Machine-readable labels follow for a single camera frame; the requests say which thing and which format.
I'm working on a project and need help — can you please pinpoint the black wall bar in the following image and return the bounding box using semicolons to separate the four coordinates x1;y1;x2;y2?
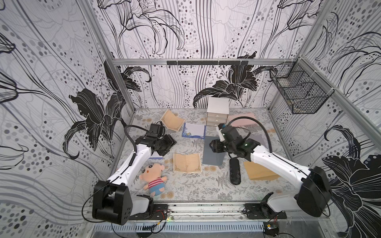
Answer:
166;60;249;65

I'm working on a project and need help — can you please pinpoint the pig plush toy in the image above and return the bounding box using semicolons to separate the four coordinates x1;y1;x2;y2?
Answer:
139;163;168;197

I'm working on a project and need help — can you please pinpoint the white mini drawer box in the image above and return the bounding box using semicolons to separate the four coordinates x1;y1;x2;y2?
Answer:
206;97;230;127

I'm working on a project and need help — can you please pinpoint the black remote control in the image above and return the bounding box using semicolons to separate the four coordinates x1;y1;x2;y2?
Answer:
229;158;241;185

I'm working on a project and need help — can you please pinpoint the pink envelope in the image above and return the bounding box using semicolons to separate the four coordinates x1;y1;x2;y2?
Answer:
227;113;256;127

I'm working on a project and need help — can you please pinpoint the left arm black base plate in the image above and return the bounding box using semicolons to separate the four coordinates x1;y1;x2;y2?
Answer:
129;203;169;221

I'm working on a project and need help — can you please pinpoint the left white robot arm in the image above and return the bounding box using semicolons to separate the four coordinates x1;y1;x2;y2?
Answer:
92;122;176;225

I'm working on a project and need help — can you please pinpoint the tan kraft envelope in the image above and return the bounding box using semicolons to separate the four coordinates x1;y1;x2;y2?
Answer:
244;161;280;180

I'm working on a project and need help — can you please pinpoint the dark grey envelope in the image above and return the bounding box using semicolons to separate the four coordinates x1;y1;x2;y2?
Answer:
202;136;226;166

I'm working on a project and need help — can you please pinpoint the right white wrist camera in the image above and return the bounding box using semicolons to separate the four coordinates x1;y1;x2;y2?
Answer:
216;124;226;142

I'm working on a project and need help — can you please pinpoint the black wire basket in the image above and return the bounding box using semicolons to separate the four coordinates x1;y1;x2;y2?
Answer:
269;60;334;114

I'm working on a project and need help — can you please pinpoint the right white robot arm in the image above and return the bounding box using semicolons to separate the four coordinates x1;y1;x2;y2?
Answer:
209;123;332;217

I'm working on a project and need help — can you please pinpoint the white slotted cable duct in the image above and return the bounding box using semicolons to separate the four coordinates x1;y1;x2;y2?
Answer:
94;222;264;233

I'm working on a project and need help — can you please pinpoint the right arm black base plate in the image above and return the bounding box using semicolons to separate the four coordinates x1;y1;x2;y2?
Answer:
242;192;287;220

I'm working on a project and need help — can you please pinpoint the small green circuit board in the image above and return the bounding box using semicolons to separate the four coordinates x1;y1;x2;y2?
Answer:
263;223;279;237

